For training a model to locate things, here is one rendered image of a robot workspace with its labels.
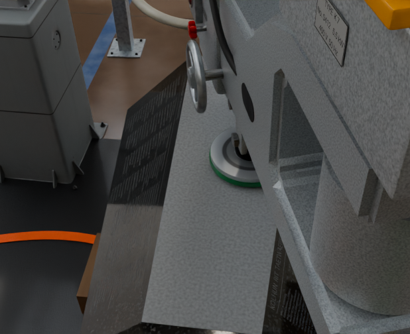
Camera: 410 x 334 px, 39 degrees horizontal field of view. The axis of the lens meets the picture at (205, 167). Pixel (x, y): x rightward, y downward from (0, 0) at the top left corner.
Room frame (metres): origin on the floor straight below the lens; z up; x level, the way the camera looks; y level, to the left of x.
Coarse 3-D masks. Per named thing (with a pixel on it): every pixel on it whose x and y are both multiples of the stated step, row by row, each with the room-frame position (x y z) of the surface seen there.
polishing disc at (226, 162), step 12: (228, 132) 1.21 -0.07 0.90; (216, 144) 1.16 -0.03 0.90; (228, 144) 1.16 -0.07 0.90; (216, 156) 1.11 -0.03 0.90; (228, 156) 1.11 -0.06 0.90; (216, 168) 1.08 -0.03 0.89; (228, 168) 1.07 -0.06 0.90; (240, 168) 1.06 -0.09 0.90; (252, 168) 1.06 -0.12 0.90; (240, 180) 1.03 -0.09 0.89; (252, 180) 1.02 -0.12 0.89
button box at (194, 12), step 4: (192, 0) 1.16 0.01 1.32; (196, 0) 1.14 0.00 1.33; (200, 0) 1.14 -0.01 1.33; (196, 4) 1.14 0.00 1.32; (200, 4) 1.14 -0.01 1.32; (192, 8) 1.17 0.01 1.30; (196, 8) 1.14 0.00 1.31; (200, 8) 1.14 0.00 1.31; (192, 12) 1.17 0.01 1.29; (196, 12) 1.14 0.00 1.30; (200, 12) 1.14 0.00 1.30; (196, 16) 1.14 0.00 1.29; (200, 16) 1.14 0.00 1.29; (196, 20) 1.14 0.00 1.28; (200, 20) 1.14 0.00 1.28
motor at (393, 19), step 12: (372, 0) 0.35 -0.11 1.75; (384, 0) 0.33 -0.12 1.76; (396, 0) 0.33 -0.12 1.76; (408, 0) 0.33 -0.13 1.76; (384, 12) 0.33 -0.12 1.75; (396, 12) 0.32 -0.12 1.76; (408, 12) 0.32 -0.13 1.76; (384, 24) 0.32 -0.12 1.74; (396, 24) 0.32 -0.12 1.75; (408, 24) 0.32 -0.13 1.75
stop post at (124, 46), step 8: (112, 0) 3.03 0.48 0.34; (120, 0) 3.02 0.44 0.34; (128, 0) 3.09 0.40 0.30; (120, 8) 3.02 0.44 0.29; (128, 8) 3.07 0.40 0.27; (120, 16) 3.02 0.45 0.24; (128, 16) 3.04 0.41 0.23; (120, 24) 3.02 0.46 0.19; (128, 24) 3.02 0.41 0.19; (120, 32) 3.02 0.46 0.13; (128, 32) 3.02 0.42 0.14; (120, 40) 3.02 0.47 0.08; (128, 40) 3.02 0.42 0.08; (136, 40) 3.13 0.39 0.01; (144, 40) 3.13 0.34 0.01; (112, 48) 3.05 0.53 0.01; (120, 48) 3.03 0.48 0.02; (128, 48) 3.02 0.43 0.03; (136, 48) 3.04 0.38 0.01; (112, 56) 2.97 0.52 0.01; (120, 56) 2.96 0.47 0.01; (128, 56) 2.96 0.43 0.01; (136, 56) 2.95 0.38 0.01
